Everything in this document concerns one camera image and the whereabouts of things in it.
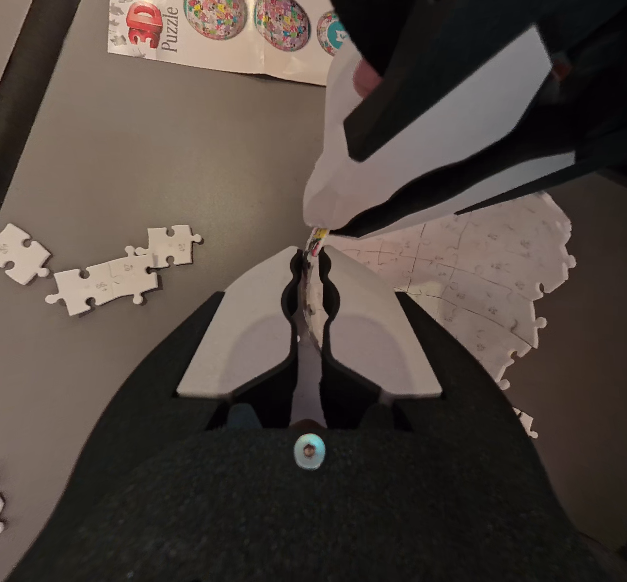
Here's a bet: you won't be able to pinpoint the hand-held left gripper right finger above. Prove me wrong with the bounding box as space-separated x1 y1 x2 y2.
319 245 444 428

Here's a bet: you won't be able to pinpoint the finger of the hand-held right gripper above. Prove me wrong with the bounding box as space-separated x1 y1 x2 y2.
337 139 576 239
303 25 554 230

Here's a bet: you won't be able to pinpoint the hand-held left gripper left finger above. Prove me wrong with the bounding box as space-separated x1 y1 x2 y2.
175 246 300 428

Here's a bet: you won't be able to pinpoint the partly built puzzle ball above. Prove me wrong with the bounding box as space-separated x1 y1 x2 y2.
298 190 577 392

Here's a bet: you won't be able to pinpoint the joined white puzzle pieces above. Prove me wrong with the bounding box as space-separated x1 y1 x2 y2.
45 246 161 317

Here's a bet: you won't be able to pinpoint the puzzle instruction sheet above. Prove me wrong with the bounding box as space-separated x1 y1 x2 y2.
108 0 346 87

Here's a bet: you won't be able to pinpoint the person's right hand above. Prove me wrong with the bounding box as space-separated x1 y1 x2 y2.
354 58 384 99

